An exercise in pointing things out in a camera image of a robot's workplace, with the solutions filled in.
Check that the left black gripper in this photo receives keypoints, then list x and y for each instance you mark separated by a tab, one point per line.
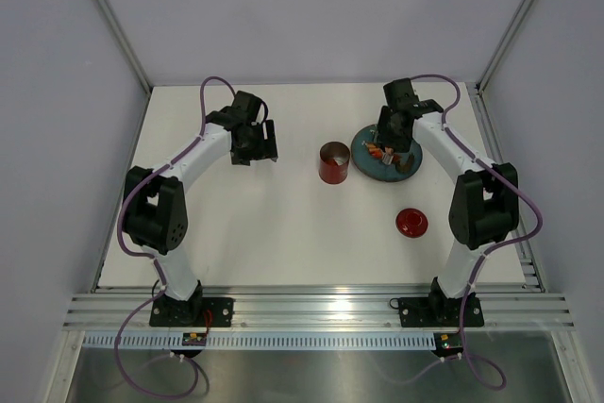
264	149

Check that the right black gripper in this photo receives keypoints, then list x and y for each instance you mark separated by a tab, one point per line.
403	144

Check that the metal tongs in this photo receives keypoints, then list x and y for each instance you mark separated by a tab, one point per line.
389	156

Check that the red metal can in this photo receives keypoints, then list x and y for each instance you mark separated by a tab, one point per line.
329	173

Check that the dark green eggplant piece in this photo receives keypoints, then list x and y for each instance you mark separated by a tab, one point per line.
405	166

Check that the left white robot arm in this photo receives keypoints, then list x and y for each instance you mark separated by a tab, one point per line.
153	220

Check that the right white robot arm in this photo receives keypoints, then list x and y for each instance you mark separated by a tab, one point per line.
483	211

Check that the orange shrimp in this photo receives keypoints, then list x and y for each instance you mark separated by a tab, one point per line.
374	151

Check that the blue ceramic plate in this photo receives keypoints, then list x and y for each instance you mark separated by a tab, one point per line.
381	163

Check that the red can lid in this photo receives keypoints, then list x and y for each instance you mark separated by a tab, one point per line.
411	223

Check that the aluminium mounting rail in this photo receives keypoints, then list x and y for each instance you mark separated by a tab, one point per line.
323	308

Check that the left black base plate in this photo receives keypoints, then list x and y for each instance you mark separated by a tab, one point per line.
197	312

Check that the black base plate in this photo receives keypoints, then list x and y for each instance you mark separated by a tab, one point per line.
197	312
417	312

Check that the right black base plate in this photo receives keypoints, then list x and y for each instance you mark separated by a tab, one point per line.
417	312

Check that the white slotted cable duct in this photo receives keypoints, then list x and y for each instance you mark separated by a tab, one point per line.
256	341

